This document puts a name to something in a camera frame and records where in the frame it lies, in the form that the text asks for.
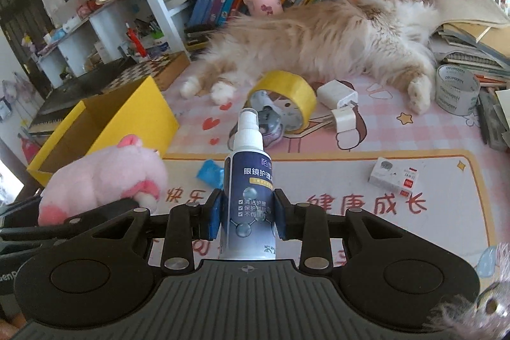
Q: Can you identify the white staples box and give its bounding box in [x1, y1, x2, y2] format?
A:
[368, 157, 419, 198]

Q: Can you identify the grey cat figure toy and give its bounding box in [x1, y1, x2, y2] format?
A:
[227, 104, 285, 150]

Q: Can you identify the clear tape roll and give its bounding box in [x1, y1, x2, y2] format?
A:
[436, 65, 481, 117]

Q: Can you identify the blue plastic wrapper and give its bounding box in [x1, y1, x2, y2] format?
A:
[196, 160, 225, 189]

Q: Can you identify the yellow cardboard box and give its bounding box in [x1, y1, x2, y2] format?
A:
[27, 77, 179, 186]

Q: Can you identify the white charger adapter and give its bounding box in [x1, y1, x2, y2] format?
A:
[317, 79, 358, 110]

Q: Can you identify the orange white fluffy cat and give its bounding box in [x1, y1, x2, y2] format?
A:
[180, 0, 440, 114]

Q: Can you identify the pink checkered table mat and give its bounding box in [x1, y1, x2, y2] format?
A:
[157, 67, 509, 266]

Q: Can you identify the white plug adapter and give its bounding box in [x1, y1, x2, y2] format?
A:
[326, 105, 356, 134]

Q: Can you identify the pink plush pig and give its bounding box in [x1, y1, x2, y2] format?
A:
[38, 134, 168, 226]

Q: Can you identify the black electronic keyboard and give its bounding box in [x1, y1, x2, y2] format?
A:
[27, 56, 138, 136]

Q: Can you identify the wooden chess board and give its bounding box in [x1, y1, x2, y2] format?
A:
[102, 52, 190, 93]

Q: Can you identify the white blue spray bottle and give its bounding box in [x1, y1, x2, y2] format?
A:
[220, 108, 276, 261]

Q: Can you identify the yellow tape roll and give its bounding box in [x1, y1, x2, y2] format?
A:
[245, 70, 317, 134]

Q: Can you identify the red bottle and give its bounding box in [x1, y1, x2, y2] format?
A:
[125, 22, 148, 58]

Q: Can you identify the stack of papers and notebooks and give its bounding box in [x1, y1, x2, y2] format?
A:
[430, 0, 509, 152]

